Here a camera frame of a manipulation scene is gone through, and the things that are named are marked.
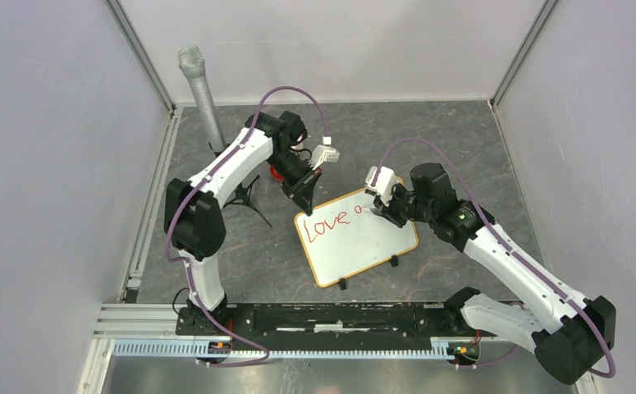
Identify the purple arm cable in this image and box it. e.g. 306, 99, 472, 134
372, 135, 618, 379
162, 85, 332, 369

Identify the aluminium frame rail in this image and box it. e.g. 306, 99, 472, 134
75, 301, 602, 394

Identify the yellow framed whiteboard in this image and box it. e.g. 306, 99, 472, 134
294, 188, 419, 287

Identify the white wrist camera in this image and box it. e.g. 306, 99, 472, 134
364, 166, 398, 206
309, 136, 341, 169

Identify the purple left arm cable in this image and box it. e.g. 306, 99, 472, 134
162, 85, 332, 369

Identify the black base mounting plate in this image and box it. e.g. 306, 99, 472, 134
176, 302, 490, 352

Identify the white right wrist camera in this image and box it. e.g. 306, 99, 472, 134
364, 166, 398, 206

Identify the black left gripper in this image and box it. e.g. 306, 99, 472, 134
267, 149, 324, 217

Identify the black tripod microphone stand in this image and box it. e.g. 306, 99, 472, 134
198, 140, 272, 231

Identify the silver microphone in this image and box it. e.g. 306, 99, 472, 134
177, 45, 226, 155

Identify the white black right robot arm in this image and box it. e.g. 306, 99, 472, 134
365, 163, 616, 385

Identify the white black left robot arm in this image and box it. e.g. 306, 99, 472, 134
164, 111, 322, 335

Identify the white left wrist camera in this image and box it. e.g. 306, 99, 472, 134
309, 136, 341, 169

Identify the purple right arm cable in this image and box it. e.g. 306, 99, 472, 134
372, 135, 618, 379

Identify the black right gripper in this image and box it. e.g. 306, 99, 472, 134
373, 181, 435, 228

